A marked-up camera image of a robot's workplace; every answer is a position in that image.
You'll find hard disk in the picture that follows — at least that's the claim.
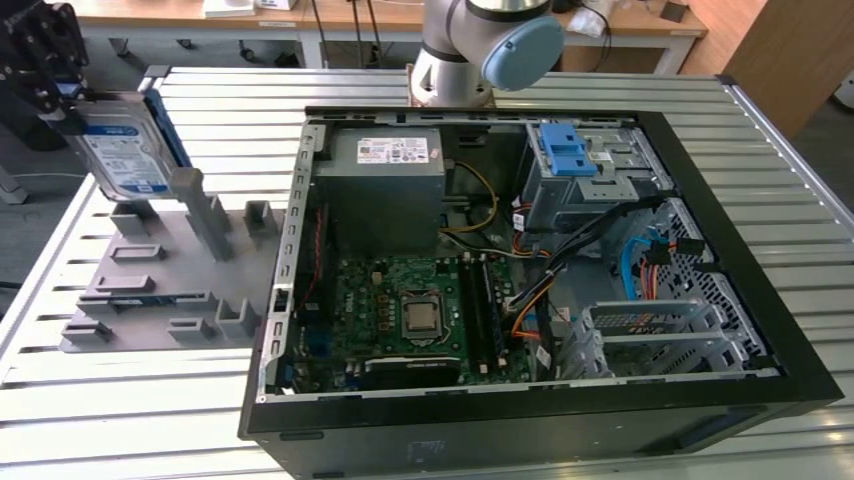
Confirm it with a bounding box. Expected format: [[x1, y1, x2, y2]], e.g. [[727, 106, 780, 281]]
[[56, 79, 196, 202]]

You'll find grey metal disk bay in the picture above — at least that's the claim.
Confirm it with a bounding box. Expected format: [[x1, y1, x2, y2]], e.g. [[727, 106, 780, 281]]
[[559, 299, 759, 379]]

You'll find wooden desk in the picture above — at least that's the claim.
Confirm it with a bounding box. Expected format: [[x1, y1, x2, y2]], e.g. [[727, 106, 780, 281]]
[[76, 0, 708, 76]]

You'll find grey parts rack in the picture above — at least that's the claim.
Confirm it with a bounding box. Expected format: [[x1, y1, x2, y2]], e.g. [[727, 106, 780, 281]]
[[59, 167, 288, 357]]

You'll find blue RAM stick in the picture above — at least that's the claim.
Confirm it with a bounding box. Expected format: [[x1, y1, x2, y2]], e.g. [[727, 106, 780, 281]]
[[104, 296, 180, 308]]

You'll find grey power supply unit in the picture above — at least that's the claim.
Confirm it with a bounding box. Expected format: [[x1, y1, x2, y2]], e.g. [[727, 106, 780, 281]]
[[312, 127, 447, 259]]

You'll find green motherboard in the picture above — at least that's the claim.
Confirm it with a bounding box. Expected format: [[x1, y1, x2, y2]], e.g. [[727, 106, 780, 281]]
[[292, 252, 535, 394]]

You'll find CPU socket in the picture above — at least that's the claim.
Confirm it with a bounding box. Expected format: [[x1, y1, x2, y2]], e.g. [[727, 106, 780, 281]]
[[396, 287, 452, 350]]

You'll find silver CPU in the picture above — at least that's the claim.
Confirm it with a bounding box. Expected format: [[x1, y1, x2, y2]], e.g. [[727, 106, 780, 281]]
[[401, 301, 443, 335]]

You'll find blue drive cage latch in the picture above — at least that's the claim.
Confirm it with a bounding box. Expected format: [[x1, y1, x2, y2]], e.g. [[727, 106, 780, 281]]
[[538, 122, 600, 177]]

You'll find black RAM slot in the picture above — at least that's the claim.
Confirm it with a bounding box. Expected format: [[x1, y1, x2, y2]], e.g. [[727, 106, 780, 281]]
[[458, 253, 490, 375]]

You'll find black graphics card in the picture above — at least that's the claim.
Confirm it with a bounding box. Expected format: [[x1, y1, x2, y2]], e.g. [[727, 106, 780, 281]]
[[361, 352, 463, 392]]

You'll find grey metal drive cage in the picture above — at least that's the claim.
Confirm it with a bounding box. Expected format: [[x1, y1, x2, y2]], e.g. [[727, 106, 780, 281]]
[[519, 122, 676, 246]]

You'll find small brown box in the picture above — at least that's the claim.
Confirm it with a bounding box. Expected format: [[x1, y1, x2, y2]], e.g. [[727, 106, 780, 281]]
[[659, 0, 694, 24]]

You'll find black PC case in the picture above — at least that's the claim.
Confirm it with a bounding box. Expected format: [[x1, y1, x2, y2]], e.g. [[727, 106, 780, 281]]
[[237, 105, 843, 480]]

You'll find wooden cabinet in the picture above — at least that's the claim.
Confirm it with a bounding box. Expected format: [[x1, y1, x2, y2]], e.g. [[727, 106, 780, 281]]
[[723, 0, 854, 141]]

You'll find yellow wire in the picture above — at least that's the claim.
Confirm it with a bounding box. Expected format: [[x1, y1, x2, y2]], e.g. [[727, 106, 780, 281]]
[[438, 159, 502, 234]]

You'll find black cable bundle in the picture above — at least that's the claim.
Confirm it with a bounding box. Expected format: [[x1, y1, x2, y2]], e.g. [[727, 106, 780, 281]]
[[504, 197, 668, 321]]

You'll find orange wire bundle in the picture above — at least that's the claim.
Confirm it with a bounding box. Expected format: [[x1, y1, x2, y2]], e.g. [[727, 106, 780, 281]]
[[507, 287, 546, 342]]

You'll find blue flat wire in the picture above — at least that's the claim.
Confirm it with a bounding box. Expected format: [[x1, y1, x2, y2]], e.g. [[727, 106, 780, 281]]
[[616, 227, 660, 302]]

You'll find orange red power wire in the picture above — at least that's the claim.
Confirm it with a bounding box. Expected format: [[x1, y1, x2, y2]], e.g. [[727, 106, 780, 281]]
[[638, 238, 703, 302]]

